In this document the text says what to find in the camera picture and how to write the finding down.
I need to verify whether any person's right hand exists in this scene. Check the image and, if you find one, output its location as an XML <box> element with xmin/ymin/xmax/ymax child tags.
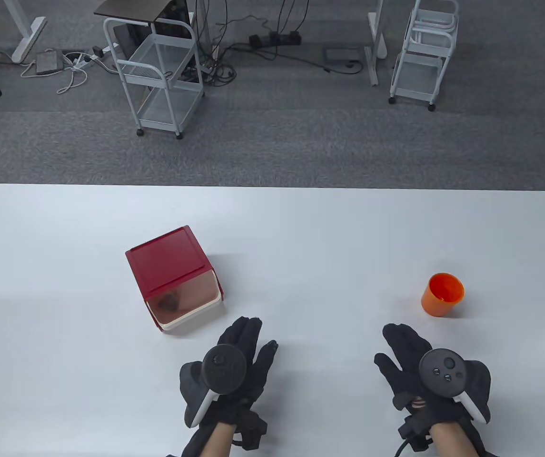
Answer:
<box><xmin>375</xmin><ymin>324</ymin><xmax>492</xmax><ymax>425</ymax></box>

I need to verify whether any person's left hand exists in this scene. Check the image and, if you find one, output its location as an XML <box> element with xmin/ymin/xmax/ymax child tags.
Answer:
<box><xmin>179</xmin><ymin>317</ymin><xmax>278</xmax><ymax>429</ymax></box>

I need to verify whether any orange cup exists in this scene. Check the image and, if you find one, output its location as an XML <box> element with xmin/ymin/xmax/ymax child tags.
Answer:
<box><xmin>421</xmin><ymin>273</ymin><xmax>465</xmax><ymax>317</ymax></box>

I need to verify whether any red tea bag box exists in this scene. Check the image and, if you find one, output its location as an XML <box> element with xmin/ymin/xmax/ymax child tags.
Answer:
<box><xmin>125</xmin><ymin>225</ymin><xmax>226</xmax><ymax>333</ymax></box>

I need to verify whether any person's right forearm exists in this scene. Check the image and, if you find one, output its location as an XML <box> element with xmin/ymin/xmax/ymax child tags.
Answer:
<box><xmin>429</xmin><ymin>421</ymin><xmax>486</xmax><ymax>457</ymax></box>

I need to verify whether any person's left forearm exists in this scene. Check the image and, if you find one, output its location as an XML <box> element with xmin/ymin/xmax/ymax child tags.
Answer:
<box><xmin>182</xmin><ymin>421</ymin><xmax>240</xmax><ymax>457</ymax></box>

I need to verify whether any grey power adapter box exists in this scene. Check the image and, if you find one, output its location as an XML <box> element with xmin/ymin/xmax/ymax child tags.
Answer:
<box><xmin>36</xmin><ymin>50</ymin><xmax>65</xmax><ymax>75</ymax></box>

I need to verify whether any black white right hand controller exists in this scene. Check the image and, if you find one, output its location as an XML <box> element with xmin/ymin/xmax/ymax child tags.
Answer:
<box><xmin>419</xmin><ymin>348</ymin><xmax>490</xmax><ymax>424</ymax></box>

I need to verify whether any black right wrist sensor module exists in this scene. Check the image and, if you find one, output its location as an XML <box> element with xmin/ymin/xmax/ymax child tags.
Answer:
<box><xmin>394</xmin><ymin>412</ymin><xmax>433</xmax><ymax>457</ymax></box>

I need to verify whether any black wrist sensor module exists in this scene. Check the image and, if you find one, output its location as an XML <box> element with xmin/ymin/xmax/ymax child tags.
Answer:
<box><xmin>232</xmin><ymin>405</ymin><xmax>268</xmax><ymax>451</ymax></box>
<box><xmin>394</xmin><ymin>412</ymin><xmax>433</xmax><ymax>457</ymax></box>

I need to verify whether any black left wrist sensor module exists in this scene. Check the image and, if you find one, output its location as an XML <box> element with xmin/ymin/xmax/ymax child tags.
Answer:
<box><xmin>232</xmin><ymin>405</ymin><xmax>268</xmax><ymax>451</ymax></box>

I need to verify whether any grey flat floor device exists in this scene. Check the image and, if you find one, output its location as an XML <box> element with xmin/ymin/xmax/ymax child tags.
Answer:
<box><xmin>324</xmin><ymin>45</ymin><xmax>363</xmax><ymax>67</ymax></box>

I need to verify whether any black power strip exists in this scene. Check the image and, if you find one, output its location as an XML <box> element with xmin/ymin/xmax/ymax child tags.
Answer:
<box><xmin>248</xmin><ymin>31</ymin><xmax>302</xmax><ymax>48</ymax></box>

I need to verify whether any white desk leg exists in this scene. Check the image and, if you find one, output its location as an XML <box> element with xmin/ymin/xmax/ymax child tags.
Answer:
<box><xmin>367</xmin><ymin>0</ymin><xmax>388</xmax><ymax>87</ymax></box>
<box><xmin>3</xmin><ymin>0</ymin><xmax>48</xmax><ymax>64</ymax></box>

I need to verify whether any white power strip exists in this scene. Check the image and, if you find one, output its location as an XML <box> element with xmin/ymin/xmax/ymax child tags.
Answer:
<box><xmin>73</xmin><ymin>43</ymin><xmax>120</xmax><ymax>67</ymax></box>

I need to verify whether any dark wooden desk top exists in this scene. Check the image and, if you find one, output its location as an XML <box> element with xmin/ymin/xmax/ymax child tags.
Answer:
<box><xmin>94</xmin><ymin>0</ymin><xmax>178</xmax><ymax>23</ymax></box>

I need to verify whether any black cable bundle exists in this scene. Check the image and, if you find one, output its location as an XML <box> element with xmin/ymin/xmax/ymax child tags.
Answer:
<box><xmin>177</xmin><ymin>0</ymin><xmax>363</xmax><ymax>87</ymax></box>

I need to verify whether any white cable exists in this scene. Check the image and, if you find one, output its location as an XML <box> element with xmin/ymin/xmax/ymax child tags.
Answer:
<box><xmin>20</xmin><ymin>48</ymin><xmax>89</xmax><ymax>94</ymax></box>

